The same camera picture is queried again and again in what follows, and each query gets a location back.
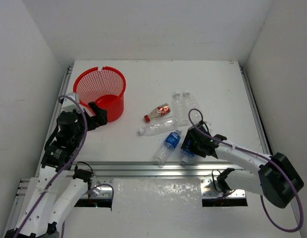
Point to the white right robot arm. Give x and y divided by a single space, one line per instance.
271 176

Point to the blue label bottle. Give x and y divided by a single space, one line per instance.
186 156
167 148

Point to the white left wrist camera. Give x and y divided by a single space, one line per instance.
70 102

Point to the clear bottle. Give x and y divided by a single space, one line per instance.
190 102
179 109

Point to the clear bottle lying sideways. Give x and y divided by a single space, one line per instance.
158 127

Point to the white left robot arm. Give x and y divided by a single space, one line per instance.
46 212

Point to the red label red cap bottle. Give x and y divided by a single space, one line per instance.
158 112

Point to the aluminium front rail frame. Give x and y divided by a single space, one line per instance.
153 171

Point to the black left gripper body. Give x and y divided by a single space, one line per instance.
92 118

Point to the red mesh plastic bin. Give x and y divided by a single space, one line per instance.
105 87

